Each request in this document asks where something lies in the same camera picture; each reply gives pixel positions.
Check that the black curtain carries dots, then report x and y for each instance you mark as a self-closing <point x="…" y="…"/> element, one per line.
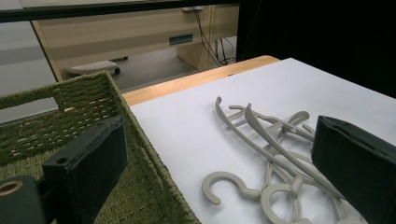
<point x="311" y="31"/>

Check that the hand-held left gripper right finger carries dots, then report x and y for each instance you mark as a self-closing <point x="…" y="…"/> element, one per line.
<point x="358" y="168"/>

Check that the black frame bar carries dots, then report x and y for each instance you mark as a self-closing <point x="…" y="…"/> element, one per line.
<point x="93" y="11"/>

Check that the white table mat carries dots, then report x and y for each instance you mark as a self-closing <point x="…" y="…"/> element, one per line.
<point x="186" y="130"/>

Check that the office chair base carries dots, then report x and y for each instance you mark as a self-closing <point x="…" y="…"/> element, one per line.
<point x="93" y="66"/>

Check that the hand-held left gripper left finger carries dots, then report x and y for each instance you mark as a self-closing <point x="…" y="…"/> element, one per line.
<point x="84" y="168"/>

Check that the wooden table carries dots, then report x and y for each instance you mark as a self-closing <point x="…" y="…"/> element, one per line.
<point x="186" y="84"/>

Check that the white cabinet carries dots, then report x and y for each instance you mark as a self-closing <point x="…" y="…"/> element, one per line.
<point x="18" y="40"/>

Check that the green woven basket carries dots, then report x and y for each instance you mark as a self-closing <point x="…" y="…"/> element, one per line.
<point x="146" y="193"/>

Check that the grey plastic clothes hanger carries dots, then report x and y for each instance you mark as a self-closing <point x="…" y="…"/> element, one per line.
<point x="253" y="119"/>
<point x="218" y="177"/>
<point x="264" y="199"/>

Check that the light wooden desk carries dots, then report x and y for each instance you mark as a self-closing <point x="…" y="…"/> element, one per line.
<point x="109" y="37"/>

